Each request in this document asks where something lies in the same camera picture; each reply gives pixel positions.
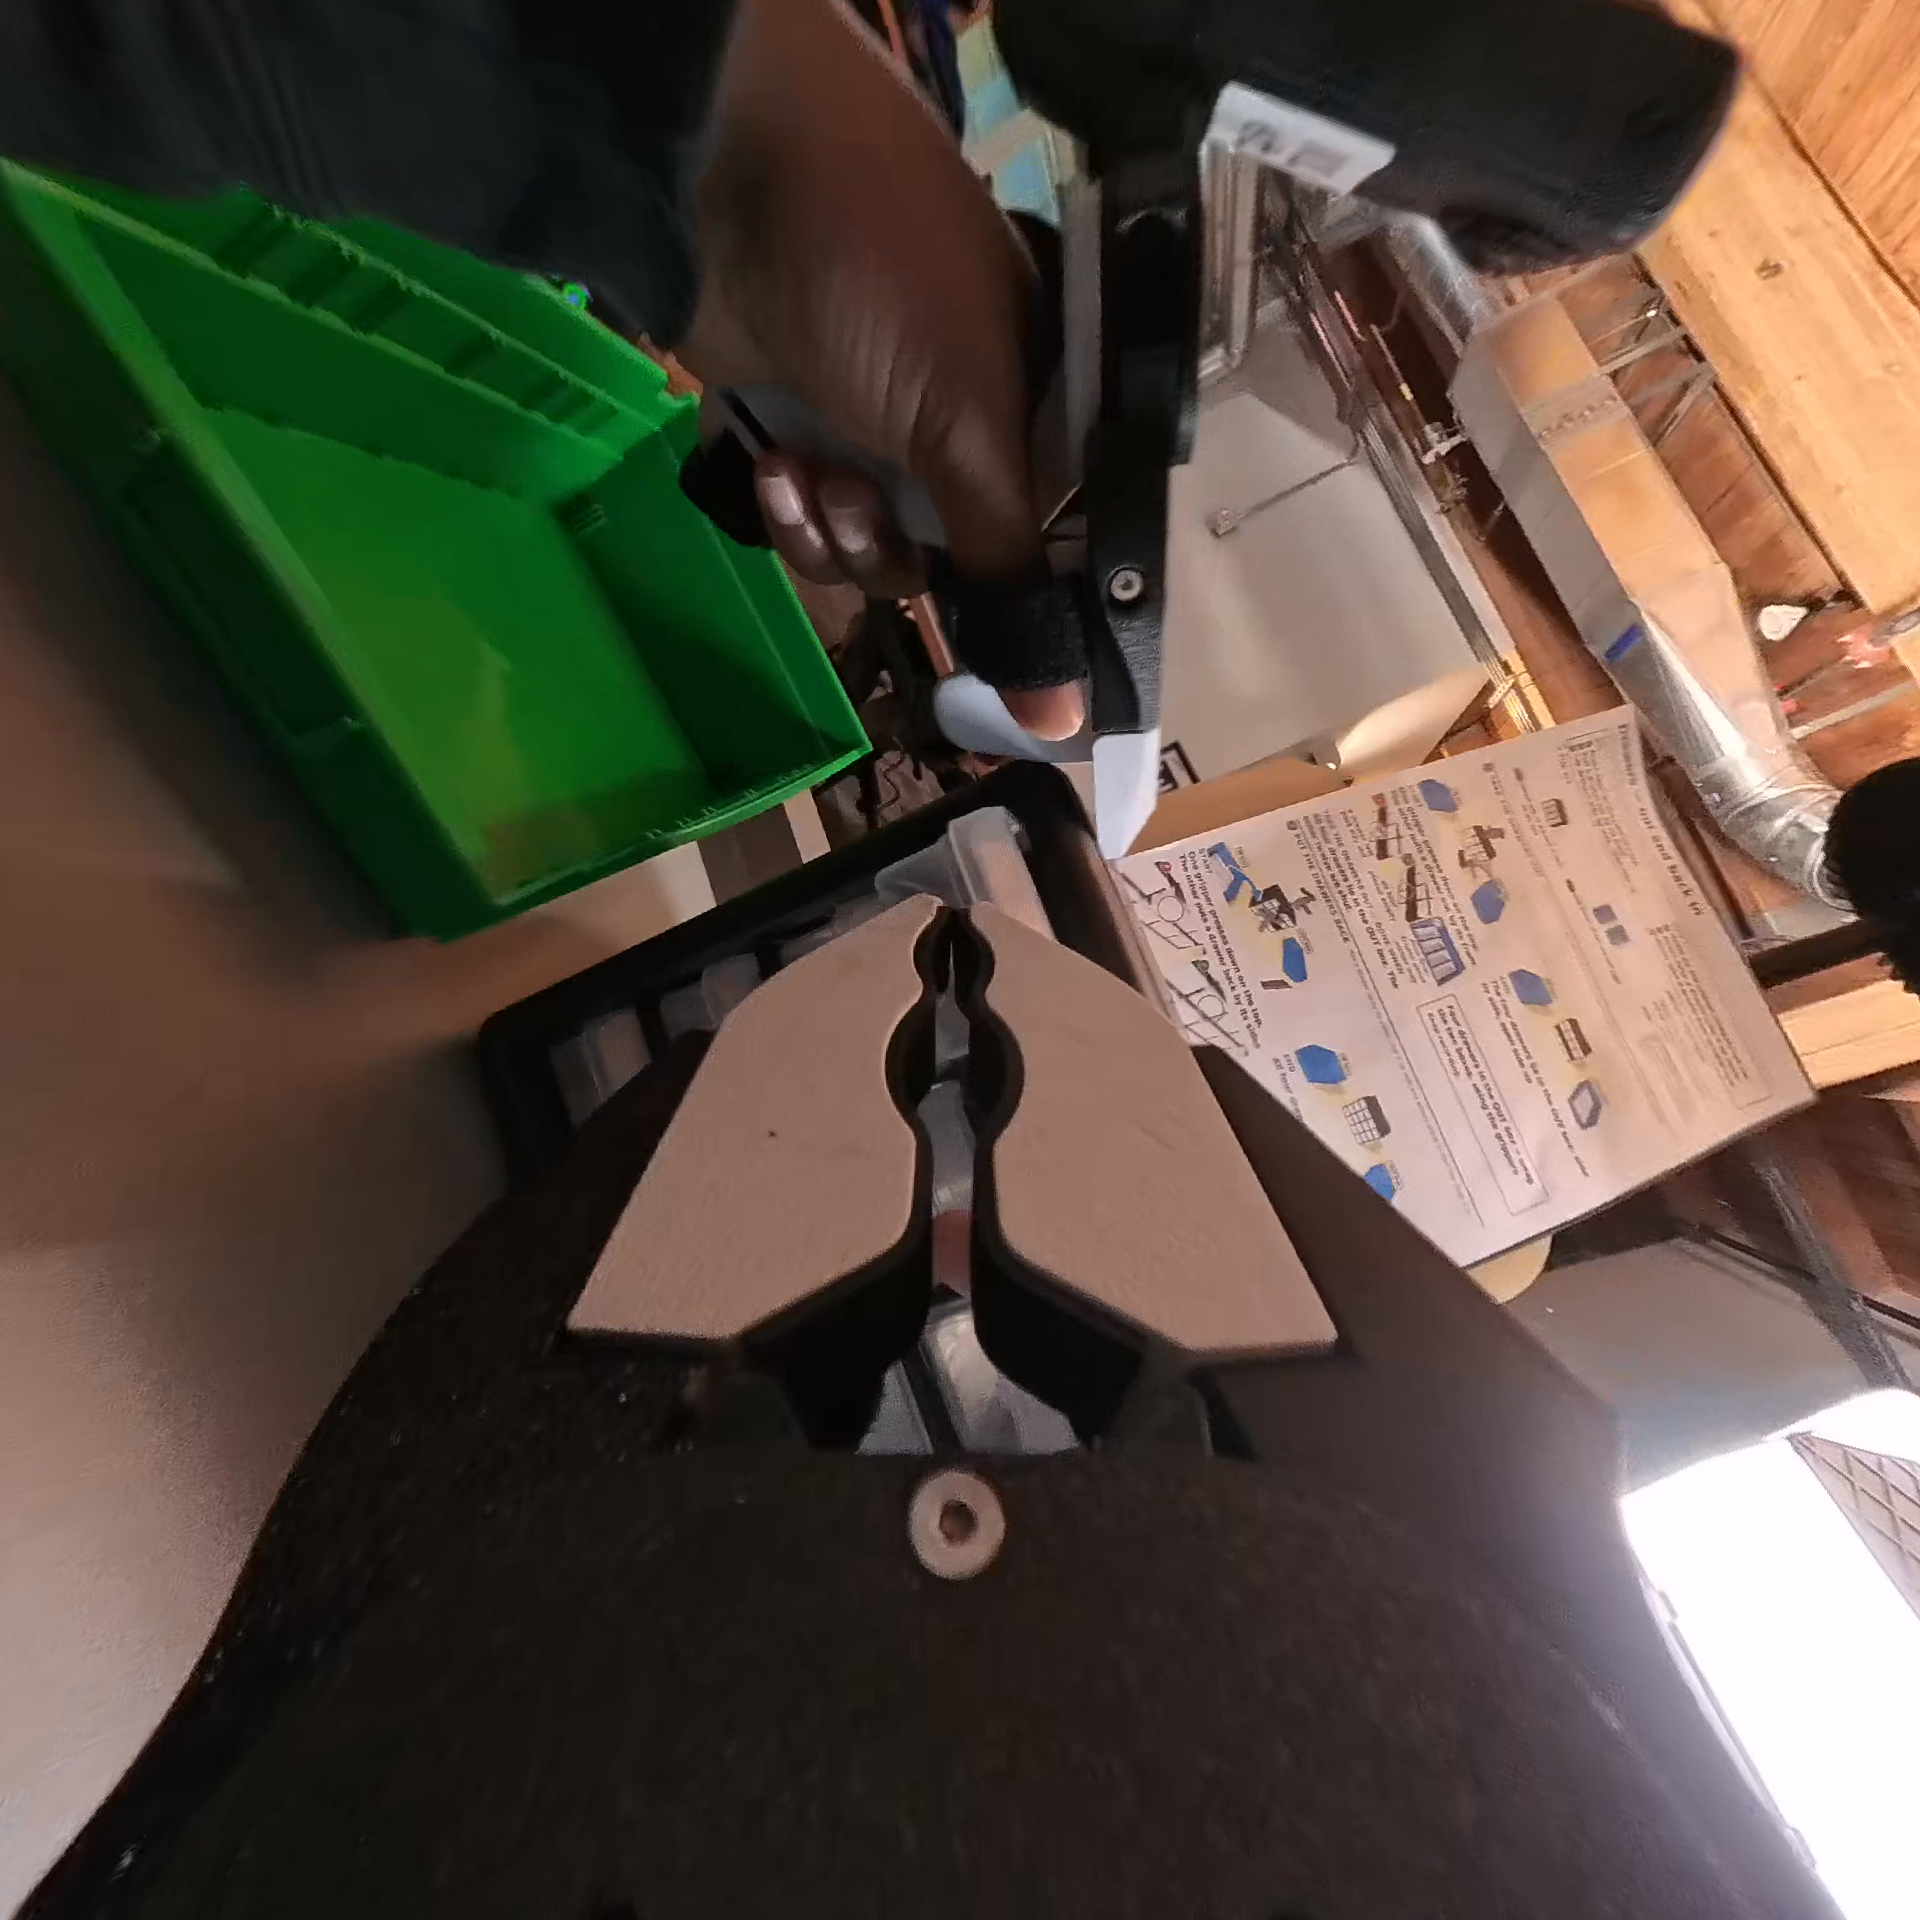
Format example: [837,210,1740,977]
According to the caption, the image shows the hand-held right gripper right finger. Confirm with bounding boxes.
[961,897,1342,1445]

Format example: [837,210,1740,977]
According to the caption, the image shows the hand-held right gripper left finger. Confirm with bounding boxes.
[568,894,961,1438]

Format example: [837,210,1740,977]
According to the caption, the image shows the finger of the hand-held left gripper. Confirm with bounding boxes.
[1090,276,1200,861]

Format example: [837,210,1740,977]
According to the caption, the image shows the black drawer cabinet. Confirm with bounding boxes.
[478,756,1200,1457]

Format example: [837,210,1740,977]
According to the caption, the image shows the green plastic bin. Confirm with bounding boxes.
[0,156,878,946]

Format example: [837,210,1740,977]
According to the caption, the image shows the person's left hand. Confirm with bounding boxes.
[683,0,1086,744]

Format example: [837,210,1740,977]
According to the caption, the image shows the rows of fitted clear drawers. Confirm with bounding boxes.
[546,897,899,1127]

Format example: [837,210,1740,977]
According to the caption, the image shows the wooden display board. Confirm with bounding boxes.
[1184,663,1549,1310]

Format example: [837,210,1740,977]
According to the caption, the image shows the printed instruction sheet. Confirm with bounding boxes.
[1109,704,1818,1268]

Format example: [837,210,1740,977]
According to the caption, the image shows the person's dark clothing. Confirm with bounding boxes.
[0,0,742,323]

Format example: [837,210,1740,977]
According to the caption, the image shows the silver air duct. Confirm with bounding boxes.
[1446,291,1860,911]

